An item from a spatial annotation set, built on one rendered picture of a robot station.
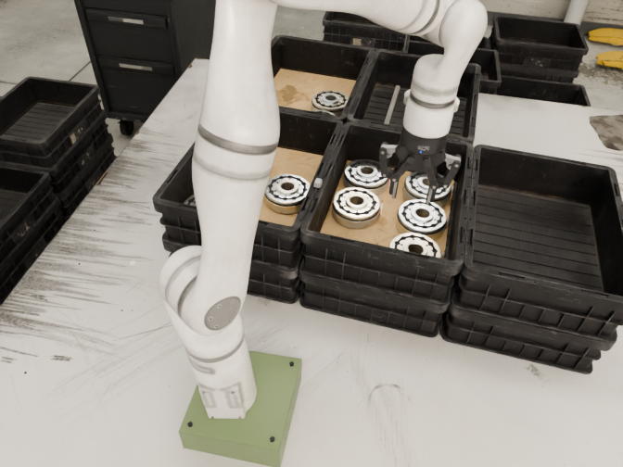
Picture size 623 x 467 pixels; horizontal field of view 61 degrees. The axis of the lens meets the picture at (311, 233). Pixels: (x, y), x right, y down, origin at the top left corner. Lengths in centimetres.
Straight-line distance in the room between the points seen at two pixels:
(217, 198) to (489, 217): 76
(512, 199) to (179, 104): 107
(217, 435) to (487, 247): 64
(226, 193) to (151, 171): 94
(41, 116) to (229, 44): 177
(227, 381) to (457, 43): 59
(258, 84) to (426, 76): 31
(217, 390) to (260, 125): 45
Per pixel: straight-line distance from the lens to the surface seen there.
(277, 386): 96
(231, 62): 58
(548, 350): 114
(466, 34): 77
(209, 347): 78
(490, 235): 119
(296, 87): 161
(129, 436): 104
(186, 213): 104
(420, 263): 96
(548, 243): 122
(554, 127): 188
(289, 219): 114
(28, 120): 230
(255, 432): 93
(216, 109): 58
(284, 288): 112
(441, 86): 82
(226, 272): 66
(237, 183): 59
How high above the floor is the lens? 161
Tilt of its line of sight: 44 degrees down
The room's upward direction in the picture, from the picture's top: 2 degrees clockwise
